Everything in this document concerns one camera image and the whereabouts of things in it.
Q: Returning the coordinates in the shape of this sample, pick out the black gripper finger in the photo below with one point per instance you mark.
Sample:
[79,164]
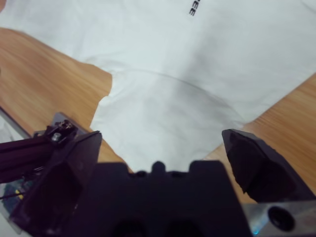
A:
[261,172]
[56,187]

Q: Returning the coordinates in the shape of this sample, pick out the white t-shirt with black print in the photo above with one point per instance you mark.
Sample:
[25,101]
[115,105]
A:
[172,74]

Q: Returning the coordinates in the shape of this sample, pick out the dark camera post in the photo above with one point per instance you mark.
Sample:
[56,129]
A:
[22,153]

